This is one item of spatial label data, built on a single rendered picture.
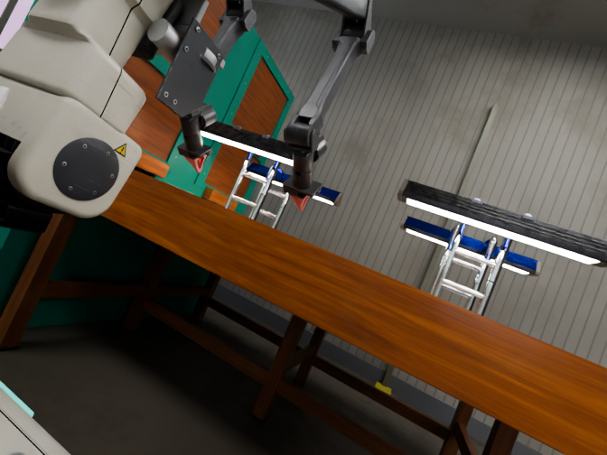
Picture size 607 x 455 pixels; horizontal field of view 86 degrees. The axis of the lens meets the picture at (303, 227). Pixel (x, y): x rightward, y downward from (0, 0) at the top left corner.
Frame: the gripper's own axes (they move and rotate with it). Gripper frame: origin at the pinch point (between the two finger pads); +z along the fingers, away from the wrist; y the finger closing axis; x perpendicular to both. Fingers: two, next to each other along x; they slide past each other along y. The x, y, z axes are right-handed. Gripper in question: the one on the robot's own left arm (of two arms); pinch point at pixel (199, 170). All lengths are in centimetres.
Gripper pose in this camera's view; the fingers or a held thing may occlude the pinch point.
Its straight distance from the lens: 124.6
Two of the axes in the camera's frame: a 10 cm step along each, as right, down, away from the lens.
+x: -4.9, 5.6, -6.6
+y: -8.7, -3.6, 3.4
